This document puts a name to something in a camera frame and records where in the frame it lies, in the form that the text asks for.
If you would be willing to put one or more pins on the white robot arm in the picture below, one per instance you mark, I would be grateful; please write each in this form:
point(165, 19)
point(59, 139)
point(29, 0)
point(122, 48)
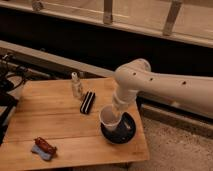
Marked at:
point(191, 93)

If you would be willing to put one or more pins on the wooden table board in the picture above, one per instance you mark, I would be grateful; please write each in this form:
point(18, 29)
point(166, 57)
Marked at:
point(47, 109)

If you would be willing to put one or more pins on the black white striped block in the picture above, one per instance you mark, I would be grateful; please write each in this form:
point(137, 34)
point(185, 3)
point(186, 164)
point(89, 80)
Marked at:
point(87, 102)

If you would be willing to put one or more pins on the small clear bottle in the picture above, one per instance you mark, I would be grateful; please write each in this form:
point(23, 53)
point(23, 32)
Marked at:
point(77, 88)

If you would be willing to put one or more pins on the black ceramic bowl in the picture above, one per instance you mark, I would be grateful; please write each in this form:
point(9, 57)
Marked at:
point(124, 132)

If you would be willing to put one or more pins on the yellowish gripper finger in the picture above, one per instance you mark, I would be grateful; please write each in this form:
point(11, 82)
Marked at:
point(117, 113)

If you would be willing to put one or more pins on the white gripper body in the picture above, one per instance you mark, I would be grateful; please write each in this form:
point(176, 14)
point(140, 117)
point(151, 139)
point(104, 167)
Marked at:
point(122, 100)

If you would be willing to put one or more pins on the red brown toy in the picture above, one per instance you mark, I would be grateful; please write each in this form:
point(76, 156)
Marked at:
point(45, 146)

